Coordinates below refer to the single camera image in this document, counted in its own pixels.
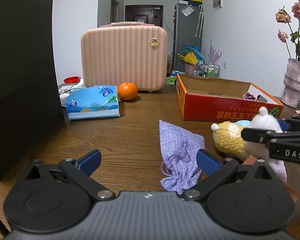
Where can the red cardboard box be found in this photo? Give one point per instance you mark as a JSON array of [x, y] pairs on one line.
[[213, 99]]

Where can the pink textured vase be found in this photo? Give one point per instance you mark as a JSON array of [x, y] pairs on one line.
[[291, 92]]

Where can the blue tissue pack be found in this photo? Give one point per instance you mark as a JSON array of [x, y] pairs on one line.
[[93, 102]]

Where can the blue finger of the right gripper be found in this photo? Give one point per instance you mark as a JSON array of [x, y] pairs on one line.
[[285, 126]]

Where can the grey refrigerator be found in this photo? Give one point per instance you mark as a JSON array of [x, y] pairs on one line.
[[186, 18]]

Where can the pink ribbed suitcase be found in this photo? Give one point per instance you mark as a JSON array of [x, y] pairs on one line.
[[125, 52]]

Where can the red bowl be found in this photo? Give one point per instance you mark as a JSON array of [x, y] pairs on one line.
[[72, 79]]

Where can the dark brown entrance door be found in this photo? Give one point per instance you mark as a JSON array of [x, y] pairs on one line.
[[149, 14]]

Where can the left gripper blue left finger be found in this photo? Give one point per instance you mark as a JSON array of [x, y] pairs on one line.
[[86, 164]]

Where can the pink satin scrunchie bonnet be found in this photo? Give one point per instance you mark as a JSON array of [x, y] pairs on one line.
[[249, 97]]

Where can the wire trolley with bottles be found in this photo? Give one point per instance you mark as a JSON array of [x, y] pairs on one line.
[[207, 70]]

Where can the lavender towel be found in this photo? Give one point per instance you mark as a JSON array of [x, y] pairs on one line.
[[279, 168]]

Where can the black paper shopping bag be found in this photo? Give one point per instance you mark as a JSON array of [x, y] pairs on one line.
[[29, 99]]

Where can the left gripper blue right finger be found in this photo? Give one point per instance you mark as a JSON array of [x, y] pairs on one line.
[[214, 166]]

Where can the orange tangerine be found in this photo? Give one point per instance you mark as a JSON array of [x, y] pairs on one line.
[[127, 91]]

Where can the wall electrical panel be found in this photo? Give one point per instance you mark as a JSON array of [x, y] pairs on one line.
[[217, 4]]

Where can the dried pink roses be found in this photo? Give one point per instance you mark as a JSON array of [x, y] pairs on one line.
[[291, 39]]

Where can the white alpaca plush toy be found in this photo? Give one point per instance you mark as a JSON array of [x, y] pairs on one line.
[[234, 139]]

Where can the lilac drawstring pouch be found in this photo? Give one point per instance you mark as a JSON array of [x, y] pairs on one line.
[[179, 149]]

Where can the pink layered sponge block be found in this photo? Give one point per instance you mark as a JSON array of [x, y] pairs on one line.
[[291, 191]]

